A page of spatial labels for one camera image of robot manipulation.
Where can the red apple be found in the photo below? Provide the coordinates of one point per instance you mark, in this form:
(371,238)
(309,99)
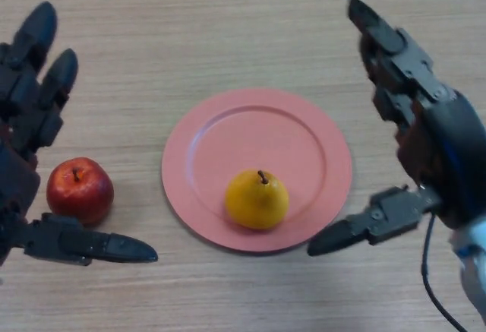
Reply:
(79,193)

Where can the pink round plate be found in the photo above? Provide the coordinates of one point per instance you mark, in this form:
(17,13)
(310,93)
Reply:
(258,138)

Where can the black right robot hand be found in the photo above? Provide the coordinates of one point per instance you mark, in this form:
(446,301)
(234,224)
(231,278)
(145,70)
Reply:
(452,149)

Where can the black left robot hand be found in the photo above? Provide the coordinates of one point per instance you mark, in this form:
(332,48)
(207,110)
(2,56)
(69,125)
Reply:
(19,184)

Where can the yellow pear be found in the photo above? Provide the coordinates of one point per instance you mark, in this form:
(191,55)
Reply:
(256,203)

